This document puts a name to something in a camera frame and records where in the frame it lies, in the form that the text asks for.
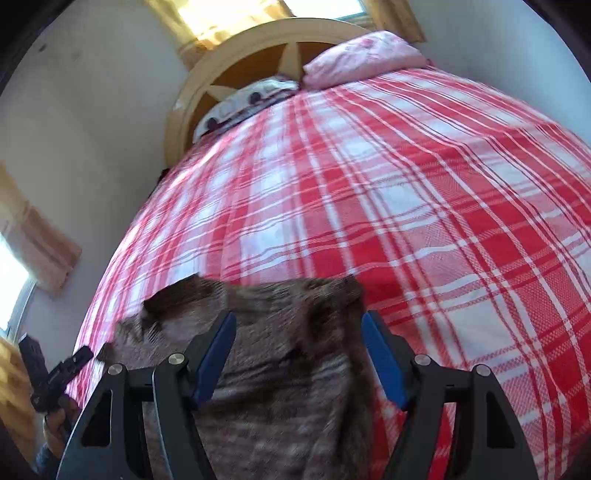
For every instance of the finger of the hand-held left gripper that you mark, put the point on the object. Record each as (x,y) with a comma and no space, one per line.
(71,364)

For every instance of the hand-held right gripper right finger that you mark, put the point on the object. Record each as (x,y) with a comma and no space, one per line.
(383,360)

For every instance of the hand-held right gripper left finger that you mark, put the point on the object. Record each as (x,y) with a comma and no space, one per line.
(214,355)

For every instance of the brown knitted sweater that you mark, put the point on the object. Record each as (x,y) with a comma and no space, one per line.
(277,392)

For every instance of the person's left hand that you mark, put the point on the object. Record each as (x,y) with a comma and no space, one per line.
(60,424)

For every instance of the large side window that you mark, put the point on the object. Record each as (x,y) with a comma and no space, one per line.
(14,286)

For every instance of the yellow sheer curtain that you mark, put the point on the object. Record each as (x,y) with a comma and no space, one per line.
(41,240)
(397,18)
(207,27)

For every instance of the red plaid bed sheet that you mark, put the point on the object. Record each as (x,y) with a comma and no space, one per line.
(415,207)

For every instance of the white printed pillow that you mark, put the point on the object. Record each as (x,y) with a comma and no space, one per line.
(240,104)

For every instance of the cream wooden headboard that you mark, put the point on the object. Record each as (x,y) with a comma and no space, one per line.
(194,92)

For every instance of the pink pillow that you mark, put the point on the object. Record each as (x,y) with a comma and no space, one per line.
(364,57)

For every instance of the small window behind headboard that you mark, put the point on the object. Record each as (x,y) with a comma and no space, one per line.
(323,5)

